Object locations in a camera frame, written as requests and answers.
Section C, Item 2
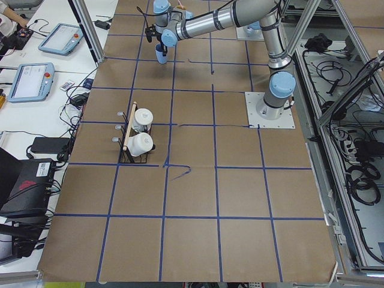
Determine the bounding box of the white mug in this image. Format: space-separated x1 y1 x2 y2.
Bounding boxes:
128 133 155 157
132 108 154 133

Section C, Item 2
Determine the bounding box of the teach pendant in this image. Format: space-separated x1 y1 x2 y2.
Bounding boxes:
38 23 83 56
7 62 55 103

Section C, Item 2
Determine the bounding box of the aluminium frame post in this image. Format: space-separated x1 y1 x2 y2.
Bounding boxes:
68 0 105 64

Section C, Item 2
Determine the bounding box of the lower teach pendant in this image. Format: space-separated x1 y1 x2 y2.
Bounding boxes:
7 62 55 103

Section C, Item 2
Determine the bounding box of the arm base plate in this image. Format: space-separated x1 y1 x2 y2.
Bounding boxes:
236 27 264 41
245 92 295 129

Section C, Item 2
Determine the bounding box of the black wire mug rack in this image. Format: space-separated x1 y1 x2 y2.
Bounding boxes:
112 104 155 164

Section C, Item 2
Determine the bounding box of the upper white mug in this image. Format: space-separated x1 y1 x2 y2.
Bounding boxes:
132 108 154 133

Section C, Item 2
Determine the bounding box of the lower white mug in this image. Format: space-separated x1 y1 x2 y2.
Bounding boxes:
128 133 155 157

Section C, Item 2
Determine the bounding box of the black computer box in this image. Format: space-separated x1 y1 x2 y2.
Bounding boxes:
1 158 56 219

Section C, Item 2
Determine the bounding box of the wooden rack rod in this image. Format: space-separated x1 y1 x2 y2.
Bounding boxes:
122 101 137 151

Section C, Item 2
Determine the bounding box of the upper teach pendant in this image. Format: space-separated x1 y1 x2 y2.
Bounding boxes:
38 23 83 56

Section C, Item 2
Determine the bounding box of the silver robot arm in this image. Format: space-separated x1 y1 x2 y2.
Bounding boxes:
245 21 261 35
145 1 296 120

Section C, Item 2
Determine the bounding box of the small remote control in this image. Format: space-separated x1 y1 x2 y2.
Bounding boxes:
59 80 75 92

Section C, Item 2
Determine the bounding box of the light blue cup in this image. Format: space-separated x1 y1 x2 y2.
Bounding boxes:
155 45 167 64

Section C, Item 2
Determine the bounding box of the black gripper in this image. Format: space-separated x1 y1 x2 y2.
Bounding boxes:
157 43 167 57

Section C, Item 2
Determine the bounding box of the black power adapter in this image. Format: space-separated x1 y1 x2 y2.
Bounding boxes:
30 137 70 154

